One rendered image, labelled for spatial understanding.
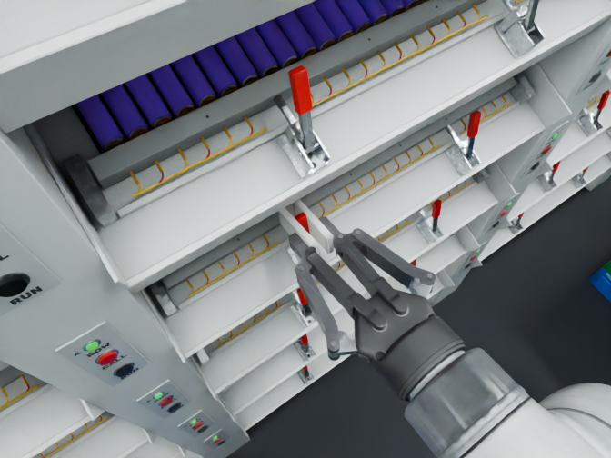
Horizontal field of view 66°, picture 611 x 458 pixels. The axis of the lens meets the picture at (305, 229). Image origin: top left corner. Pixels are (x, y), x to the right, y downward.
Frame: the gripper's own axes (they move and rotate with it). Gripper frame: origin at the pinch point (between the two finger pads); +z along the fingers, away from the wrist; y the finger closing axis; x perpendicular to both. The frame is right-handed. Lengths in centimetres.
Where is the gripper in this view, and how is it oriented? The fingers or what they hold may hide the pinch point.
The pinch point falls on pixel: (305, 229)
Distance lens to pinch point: 51.3
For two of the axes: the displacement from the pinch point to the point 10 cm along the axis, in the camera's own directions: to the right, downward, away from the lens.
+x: -0.7, -6.0, -8.0
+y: 8.2, -4.9, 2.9
